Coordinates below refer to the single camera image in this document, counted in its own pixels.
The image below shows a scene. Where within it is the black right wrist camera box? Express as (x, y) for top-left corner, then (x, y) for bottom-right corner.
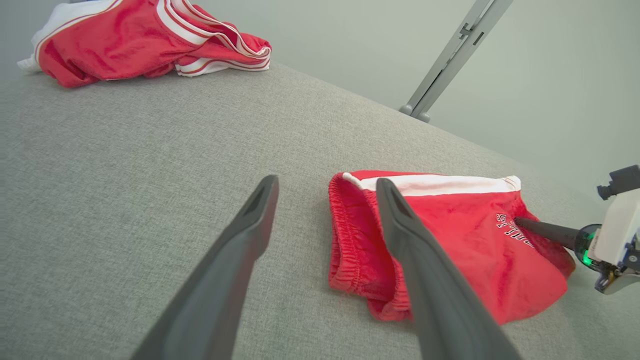
(597, 165), (640, 201)

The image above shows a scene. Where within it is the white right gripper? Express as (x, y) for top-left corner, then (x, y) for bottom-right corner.
(515, 187), (640, 296)

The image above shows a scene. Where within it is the red white basketball jersey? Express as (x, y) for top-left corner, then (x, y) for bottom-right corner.
(17, 0), (272, 89)

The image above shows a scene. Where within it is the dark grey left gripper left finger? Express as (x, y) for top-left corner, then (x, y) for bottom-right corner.
(131, 175), (280, 360)

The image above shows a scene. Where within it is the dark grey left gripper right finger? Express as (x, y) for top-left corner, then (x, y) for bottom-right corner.
(376, 178), (523, 360)

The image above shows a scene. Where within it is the red shorts white stripe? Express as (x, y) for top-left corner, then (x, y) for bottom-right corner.
(327, 170), (577, 326)

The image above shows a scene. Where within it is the grey metal frame post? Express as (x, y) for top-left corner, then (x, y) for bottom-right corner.
(399, 0), (515, 123)

